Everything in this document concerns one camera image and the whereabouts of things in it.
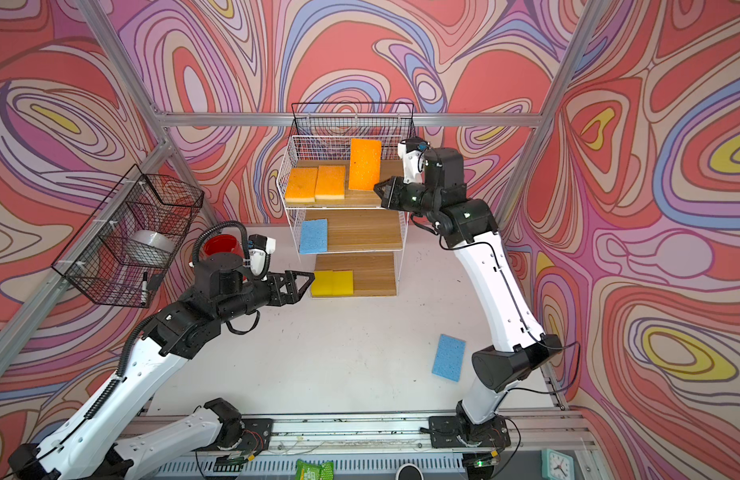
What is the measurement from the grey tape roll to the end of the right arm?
1.89 feet

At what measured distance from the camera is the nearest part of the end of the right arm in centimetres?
49

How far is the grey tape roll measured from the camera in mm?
717
